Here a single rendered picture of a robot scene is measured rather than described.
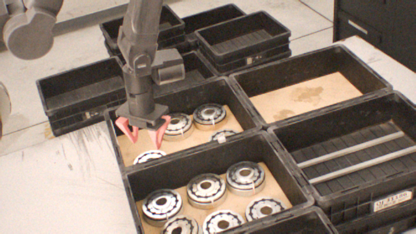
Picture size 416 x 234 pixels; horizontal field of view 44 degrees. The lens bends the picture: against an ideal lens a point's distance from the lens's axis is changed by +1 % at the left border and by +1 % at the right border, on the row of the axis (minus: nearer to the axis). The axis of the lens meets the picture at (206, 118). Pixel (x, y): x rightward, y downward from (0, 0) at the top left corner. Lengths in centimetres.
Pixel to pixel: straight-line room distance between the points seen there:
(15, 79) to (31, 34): 296
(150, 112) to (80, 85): 147
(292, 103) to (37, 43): 94
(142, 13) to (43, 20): 18
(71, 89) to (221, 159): 133
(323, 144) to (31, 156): 99
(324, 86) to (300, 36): 202
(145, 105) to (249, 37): 168
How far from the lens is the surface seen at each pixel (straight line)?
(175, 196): 134
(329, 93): 169
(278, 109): 163
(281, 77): 170
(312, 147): 149
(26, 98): 361
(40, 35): 92
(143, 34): 100
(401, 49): 286
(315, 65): 174
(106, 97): 230
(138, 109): 111
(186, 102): 161
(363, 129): 155
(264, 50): 252
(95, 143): 184
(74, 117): 233
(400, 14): 274
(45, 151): 188
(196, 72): 271
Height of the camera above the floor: 180
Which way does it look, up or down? 37 degrees down
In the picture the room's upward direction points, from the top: 9 degrees counter-clockwise
